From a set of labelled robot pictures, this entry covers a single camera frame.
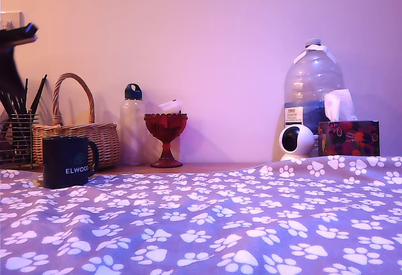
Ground dark mug with white lettering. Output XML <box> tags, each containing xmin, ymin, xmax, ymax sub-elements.
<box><xmin>42</xmin><ymin>136</ymin><xmax>101</xmax><ymax>190</ymax></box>

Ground clear bottle with dark cap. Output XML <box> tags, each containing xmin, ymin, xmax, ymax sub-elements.
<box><xmin>120</xmin><ymin>83</ymin><xmax>148</xmax><ymax>167</ymax></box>

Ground white packet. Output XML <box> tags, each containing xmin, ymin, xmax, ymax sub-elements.
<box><xmin>158</xmin><ymin>99</ymin><xmax>184</xmax><ymax>115</ymax></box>

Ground red glass goblet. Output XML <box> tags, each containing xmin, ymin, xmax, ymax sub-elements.
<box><xmin>143</xmin><ymin>113</ymin><xmax>188</xmax><ymax>169</ymax></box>

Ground paw print cloth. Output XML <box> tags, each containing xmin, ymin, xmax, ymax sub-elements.
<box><xmin>0</xmin><ymin>154</ymin><xmax>402</xmax><ymax>275</ymax></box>

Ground large clear water bottle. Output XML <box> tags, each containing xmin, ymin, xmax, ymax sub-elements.
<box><xmin>283</xmin><ymin>38</ymin><xmax>345</xmax><ymax>158</ymax></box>

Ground white tissue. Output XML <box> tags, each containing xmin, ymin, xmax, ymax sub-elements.
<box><xmin>323</xmin><ymin>89</ymin><xmax>359</xmax><ymax>122</ymax></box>

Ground floral tissue box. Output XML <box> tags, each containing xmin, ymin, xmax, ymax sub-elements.
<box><xmin>317</xmin><ymin>120</ymin><xmax>380</xmax><ymax>158</ymax></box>

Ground black utensil handle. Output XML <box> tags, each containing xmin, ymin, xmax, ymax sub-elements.
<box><xmin>6</xmin><ymin>94</ymin><xmax>20</xmax><ymax>115</ymax></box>
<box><xmin>29</xmin><ymin>74</ymin><xmax>48</xmax><ymax>114</ymax></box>
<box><xmin>21</xmin><ymin>78</ymin><xmax>29</xmax><ymax>115</ymax></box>
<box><xmin>14</xmin><ymin>91</ymin><xmax>25</xmax><ymax>115</ymax></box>

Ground wall switch plate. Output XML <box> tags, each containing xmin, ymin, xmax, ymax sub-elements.
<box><xmin>0</xmin><ymin>11</ymin><xmax>25</xmax><ymax>31</ymax></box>

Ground wire utensil rack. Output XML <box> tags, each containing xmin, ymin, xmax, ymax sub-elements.
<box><xmin>0</xmin><ymin>113</ymin><xmax>40</xmax><ymax>170</ymax></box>

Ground wicker basket with handle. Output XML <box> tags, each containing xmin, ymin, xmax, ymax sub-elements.
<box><xmin>33</xmin><ymin>72</ymin><xmax>121</xmax><ymax>171</ymax></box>

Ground small white round camera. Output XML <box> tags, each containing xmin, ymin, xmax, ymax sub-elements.
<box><xmin>278</xmin><ymin>126</ymin><xmax>316</xmax><ymax>162</ymax></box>

